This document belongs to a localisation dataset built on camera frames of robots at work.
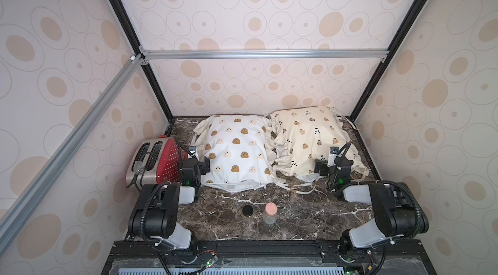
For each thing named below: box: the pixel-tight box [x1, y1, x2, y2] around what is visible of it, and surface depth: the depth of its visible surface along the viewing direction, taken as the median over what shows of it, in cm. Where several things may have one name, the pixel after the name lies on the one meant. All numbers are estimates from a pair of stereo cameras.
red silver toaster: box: [125, 136, 189, 192], surface depth 81 cm
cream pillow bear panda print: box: [269, 106, 369, 179], surface depth 99 cm
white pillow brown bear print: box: [189, 114, 279, 192], surface depth 94 cm
